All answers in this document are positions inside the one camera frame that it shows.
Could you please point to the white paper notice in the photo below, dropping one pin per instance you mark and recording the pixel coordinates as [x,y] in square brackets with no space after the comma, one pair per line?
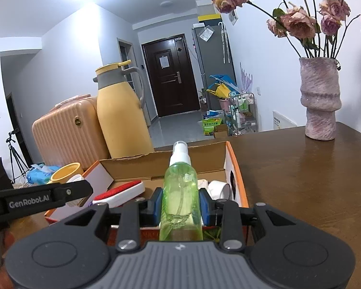
[164,61]

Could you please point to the dark brown door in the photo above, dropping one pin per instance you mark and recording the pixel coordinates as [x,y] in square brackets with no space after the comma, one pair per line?
[171,87]

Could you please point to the white folded umbrella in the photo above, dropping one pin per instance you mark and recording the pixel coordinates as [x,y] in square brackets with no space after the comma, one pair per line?
[228,43]
[222,42]

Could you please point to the red and white lint brush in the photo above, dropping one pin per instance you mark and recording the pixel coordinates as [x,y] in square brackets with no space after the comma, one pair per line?
[120,191]

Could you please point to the person's left hand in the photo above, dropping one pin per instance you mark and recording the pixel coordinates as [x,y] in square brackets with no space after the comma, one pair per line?
[8,240]

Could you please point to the blue plastic toy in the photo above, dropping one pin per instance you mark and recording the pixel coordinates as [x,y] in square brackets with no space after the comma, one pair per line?
[224,79]

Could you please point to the green printed bag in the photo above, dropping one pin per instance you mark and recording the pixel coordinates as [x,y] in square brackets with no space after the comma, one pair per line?
[209,125]

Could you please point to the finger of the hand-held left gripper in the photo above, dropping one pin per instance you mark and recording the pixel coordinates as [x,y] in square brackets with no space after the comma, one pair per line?
[78,190]

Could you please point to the small brown cardboard box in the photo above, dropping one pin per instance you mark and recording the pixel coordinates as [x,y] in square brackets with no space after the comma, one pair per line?
[221,132]

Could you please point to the red cardboard box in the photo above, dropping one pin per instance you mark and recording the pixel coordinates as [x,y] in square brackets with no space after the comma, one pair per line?
[132,162]

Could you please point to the yellow watering can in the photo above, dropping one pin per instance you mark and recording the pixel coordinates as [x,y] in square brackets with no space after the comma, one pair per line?
[221,90]

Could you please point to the blue tissue pack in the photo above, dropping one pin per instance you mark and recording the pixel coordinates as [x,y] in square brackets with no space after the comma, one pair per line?
[39,174]

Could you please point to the white plug adapter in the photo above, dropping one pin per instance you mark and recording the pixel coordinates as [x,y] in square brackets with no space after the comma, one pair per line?
[202,184]

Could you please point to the pink textured vase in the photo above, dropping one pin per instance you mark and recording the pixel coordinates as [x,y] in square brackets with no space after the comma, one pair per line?
[320,102]

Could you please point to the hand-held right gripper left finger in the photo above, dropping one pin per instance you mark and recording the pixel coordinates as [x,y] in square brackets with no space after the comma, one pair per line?
[158,204]

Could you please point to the white cylinder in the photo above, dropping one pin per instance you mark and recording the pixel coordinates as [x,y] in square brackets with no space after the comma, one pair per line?
[218,189]

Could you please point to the pink bucket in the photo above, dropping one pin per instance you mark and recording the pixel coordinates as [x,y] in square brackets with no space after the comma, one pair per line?
[224,104]

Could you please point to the yellow thermos jug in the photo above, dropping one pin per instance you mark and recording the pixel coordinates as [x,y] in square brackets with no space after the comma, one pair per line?
[120,120]

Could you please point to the green spray bottle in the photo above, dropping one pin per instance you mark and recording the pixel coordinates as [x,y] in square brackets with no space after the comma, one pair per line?
[180,192]

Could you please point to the clear plastic bag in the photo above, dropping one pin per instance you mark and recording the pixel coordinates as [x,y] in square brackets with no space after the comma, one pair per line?
[206,33]

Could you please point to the white leaning board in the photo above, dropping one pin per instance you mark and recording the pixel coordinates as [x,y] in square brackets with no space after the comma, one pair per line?
[284,122]

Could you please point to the black camera tripod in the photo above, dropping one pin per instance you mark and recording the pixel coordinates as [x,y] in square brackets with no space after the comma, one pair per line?
[13,150]

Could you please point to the purple wall sticker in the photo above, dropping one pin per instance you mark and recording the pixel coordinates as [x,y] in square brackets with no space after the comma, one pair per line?
[246,78]

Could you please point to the yellow mug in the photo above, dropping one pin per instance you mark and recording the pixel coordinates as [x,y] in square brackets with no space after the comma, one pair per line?
[64,173]

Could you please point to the pink ribbed suitcase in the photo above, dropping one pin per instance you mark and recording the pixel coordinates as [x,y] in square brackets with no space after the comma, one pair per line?
[66,135]

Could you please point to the yellow and black box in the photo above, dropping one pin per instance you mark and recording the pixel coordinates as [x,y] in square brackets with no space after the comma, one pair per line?
[210,18]

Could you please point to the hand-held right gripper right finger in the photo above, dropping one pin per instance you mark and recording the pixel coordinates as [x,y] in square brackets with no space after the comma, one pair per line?
[205,206]

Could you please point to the grey refrigerator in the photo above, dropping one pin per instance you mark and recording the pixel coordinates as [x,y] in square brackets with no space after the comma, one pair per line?
[213,63]

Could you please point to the dried pink rose bouquet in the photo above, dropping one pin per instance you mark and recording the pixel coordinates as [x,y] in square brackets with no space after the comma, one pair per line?
[297,24]

